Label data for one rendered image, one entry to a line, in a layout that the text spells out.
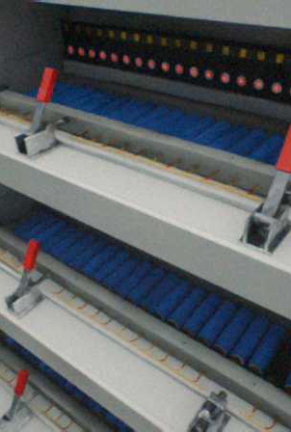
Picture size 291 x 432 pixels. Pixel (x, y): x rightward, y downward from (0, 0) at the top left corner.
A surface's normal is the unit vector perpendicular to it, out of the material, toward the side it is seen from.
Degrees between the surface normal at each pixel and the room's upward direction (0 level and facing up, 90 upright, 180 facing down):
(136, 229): 111
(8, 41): 90
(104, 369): 20
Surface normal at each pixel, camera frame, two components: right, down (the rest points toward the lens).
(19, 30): 0.80, 0.34
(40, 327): -0.03, -0.80
